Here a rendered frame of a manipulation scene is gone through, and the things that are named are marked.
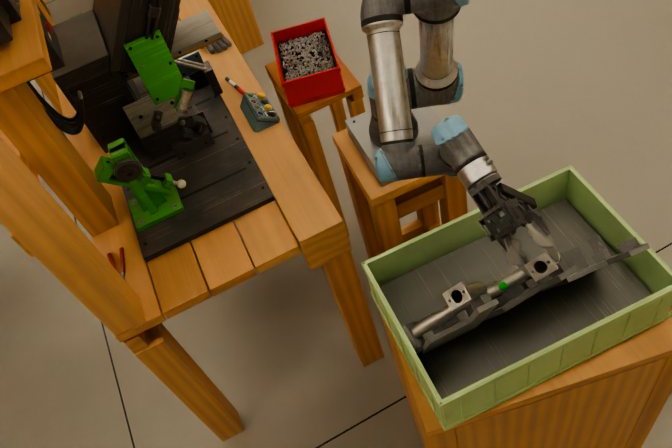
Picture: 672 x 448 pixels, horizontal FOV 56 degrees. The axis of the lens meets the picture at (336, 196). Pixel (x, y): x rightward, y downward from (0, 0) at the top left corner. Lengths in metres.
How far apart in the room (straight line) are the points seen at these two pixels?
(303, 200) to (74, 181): 0.65
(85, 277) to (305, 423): 1.17
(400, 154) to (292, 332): 1.41
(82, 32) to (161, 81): 0.33
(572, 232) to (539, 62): 1.89
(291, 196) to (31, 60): 0.78
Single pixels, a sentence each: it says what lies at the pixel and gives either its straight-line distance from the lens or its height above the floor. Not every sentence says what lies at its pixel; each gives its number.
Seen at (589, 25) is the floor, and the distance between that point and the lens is 3.81.
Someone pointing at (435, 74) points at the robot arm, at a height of 1.17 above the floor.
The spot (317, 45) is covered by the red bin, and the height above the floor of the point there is 0.87.
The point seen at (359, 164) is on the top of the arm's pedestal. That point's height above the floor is 0.85.
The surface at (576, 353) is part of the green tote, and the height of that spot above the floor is 0.86.
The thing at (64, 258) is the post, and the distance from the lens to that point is 1.59.
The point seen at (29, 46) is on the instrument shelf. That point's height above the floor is 1.54.
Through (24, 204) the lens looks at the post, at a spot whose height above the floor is 1.42.
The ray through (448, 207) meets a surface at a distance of 2.09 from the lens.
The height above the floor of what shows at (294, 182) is 0.90.
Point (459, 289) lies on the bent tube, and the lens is 1.28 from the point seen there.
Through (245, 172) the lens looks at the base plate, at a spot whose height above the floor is 0.90.
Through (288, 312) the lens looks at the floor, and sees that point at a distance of 2.73.
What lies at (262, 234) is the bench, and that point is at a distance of 1.85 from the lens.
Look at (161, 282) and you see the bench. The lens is 1.88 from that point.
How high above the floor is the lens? 2.30
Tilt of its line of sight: 49 degrees down
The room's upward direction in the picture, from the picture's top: 17 degrees counter-clockwise
